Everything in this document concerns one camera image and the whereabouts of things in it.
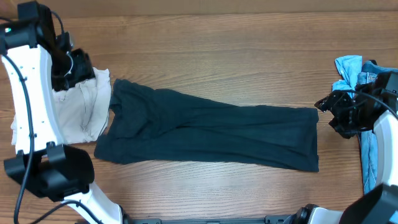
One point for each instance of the light blue crumpled cloth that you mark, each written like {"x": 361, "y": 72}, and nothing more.
{"x": 348, "y": 66}

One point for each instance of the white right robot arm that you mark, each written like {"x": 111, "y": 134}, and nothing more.
{"x": 379, "y": 205}

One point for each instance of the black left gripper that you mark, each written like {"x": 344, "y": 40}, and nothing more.
{"x": 85, "y": 71}

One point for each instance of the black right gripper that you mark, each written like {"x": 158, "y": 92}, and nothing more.
{"x": 333, "y": 102}

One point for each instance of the black Nike t-shirt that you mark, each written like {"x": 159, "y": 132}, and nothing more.
{"x": 167, "y": 125}

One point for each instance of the blue denim jeans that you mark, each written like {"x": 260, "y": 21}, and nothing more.
{"x": 368, "y": 142}

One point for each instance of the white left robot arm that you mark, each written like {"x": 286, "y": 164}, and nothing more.
{"x": 38, "y": 63}

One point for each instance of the folded white beige pants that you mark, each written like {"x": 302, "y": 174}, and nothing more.
{"x": 83, "y": 110}

